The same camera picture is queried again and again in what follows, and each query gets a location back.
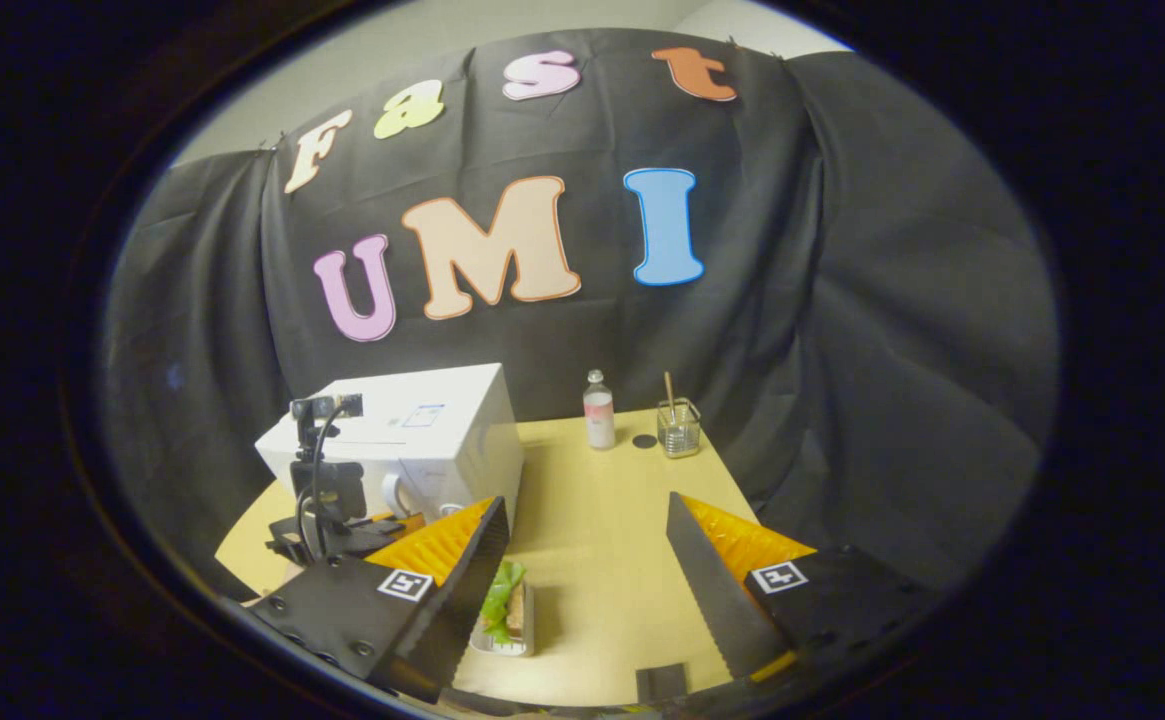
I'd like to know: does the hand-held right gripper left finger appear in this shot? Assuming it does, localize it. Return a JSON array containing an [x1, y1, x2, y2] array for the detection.
[[242, 495, 511, 704]]

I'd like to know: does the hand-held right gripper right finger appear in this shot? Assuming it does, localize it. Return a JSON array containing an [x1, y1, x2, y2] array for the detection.
[[666, 492, 938, 691]]

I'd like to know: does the lettuce sandwich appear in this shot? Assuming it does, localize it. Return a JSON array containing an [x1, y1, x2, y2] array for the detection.
[[480, 560, 528, 643]]

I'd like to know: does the white plastic food tray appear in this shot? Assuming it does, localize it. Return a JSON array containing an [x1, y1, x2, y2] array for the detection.
[[470, 580, 536, 658]]

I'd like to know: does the white microwave oven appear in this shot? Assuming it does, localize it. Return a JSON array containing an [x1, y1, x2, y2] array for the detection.
[[255, 363, 525, 526]]

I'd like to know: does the dark flat object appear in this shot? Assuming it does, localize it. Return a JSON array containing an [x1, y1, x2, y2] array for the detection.
[[635, 662, 689, 706]]

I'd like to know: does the clear glass cup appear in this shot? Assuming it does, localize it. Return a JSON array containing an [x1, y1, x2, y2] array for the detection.
[[656, 398, 703, 459]]

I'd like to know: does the small clear bottle pink label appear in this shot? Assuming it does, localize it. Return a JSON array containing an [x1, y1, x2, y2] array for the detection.
[[583, 369, 617, 451]]

